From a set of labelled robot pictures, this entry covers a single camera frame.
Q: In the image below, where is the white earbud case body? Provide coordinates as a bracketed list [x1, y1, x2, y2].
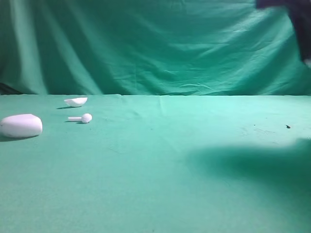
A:
[0, 114, 43, 138]

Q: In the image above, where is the green table cloth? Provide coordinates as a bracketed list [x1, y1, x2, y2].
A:
[0, 0, 311, 233]

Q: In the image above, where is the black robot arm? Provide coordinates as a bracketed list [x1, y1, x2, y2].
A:
[255, 0, 311, 68]

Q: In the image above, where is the white earbud case lid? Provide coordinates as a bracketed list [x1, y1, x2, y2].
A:
[64, 97, 88, 107]

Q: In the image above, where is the white bluetooth earbud near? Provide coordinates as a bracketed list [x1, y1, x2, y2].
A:
[68, 113, 93, 124]

